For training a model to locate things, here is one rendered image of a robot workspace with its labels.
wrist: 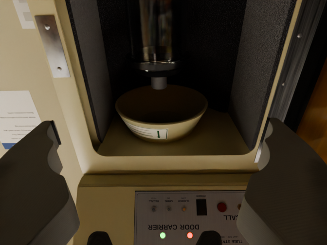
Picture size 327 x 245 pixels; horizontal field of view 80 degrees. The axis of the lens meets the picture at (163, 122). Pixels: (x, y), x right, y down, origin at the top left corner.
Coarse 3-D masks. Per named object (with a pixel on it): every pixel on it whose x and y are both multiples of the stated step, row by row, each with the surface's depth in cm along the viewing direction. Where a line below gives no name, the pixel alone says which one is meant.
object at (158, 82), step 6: (138, 72) 32; (144, 72) 30; (150, 72) 30; (156, 72) 30; (162, 72) 30; (168, 72) 30; (174, 72) 31; (156, 78) 33; (162, 78) 34; (156, 84) 34; (162, 84) 34
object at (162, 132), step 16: (128, 96) 42; (144, 96) 44; (160, 96) 45; (176, 96) 45; (192, 96) 42; (128, 112) 41; (144, 112) 45; (176, 112) 45; (192, 112) 41; (144, 128) 32; (160, 128) 31; (176, 128) 32; (192, 128) 36
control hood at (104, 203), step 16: (96, 176) 34; (112, 176) 34; (128, 176) 34; (144, 176) 34; (160, 176) 34; (176, 176) 34; (192, 176) 34; (208, 176) 34; (224, 176) 33; (240, 176) 33; (80, 192) 32; (96, 192) 32; (112, 192) 32; (128, 192) 32; (80, 208) 32; (96, 208) 32; (112, 208) 32; (128, 208) 32; (80, 224) 31; (96, 224) 31; (112, 224) 31; (128, 224) 31; (80, 240) 31; (112, 240) 30; (128, 240) 30
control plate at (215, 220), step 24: (144, 192) 32; (168, 192) 32; (192, 192) 32; (216, 192) 32; (240, 192) 32; (144, 216) 31; (168, 216) 31; (192, 216) 31; (216, 216) 31; (144, 240) 30; (168, 240) 30; (192, 240) 30; (240, 240) 30
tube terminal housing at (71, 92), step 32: (32, 0) 21; (64, 0) 23; (64, 32) 25; (288, 32) 23; (64, 96) 27; (128, 128) 40; (224, 128) 39; (96, 160) 33; (128, 160) 33; (160, 160) 33; (192, 160) 33; (224, 160) 33
